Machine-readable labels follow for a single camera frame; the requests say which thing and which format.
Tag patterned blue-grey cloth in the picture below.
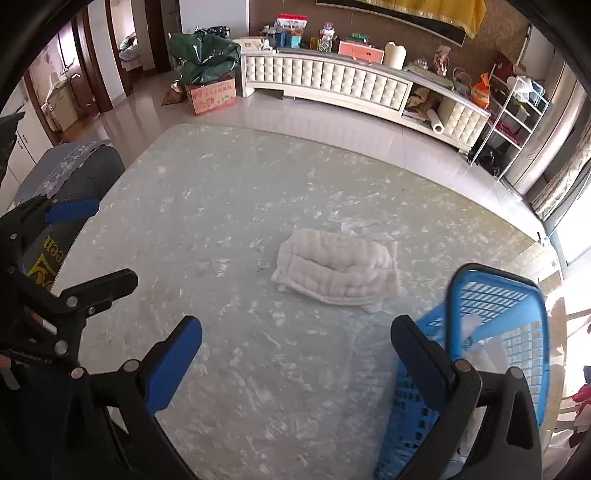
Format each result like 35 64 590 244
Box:
13 141 112 206

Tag black television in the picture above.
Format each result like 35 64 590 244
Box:
316 0 465 46

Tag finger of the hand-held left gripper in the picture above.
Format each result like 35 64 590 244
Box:
0 198 100 250
0 268 139 377

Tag blue plastic basket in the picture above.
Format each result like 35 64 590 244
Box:
373 263 550 480

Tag white plastic jug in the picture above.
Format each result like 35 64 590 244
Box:
384 41 407 70

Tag pink box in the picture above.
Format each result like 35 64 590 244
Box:
337 41 385 65

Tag black bag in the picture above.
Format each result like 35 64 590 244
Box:
475 148 502 176

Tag dark green bag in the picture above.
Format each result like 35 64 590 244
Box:
167 31 241 86

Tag printed cardboard box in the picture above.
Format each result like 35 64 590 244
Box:
185 78 237 116

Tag white quilted towel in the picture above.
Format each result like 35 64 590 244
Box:
270 227 402 311

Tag orange bag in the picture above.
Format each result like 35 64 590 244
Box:
470 73 491 109

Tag brown wooden door frame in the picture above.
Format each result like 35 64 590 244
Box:
23 0 171 121

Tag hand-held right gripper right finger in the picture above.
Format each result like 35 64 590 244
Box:
390 315 543 480

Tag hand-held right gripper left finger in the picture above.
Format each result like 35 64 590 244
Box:
69 315 204 480

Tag white tufted TV cabinet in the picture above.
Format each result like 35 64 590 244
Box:
240 46 491 151

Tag grey standing air conditioner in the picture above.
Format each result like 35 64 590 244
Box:
510 60 587 195

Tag white plastic bag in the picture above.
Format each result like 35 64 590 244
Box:
507 75 536 102

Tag dark chair with yellow print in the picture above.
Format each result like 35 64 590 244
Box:
18 144 126 289

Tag red and white snack bag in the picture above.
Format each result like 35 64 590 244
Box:
276 14 308 38

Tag white metal shelf rack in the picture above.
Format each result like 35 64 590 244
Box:
468 62 550 178

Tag yellow cloth with gold trim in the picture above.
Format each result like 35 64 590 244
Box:
365 0 488 40

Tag patterned beige curtain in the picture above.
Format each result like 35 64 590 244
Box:
531 134 591 217

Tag hanging colourful clothes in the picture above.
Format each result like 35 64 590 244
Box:
573 364 591 407

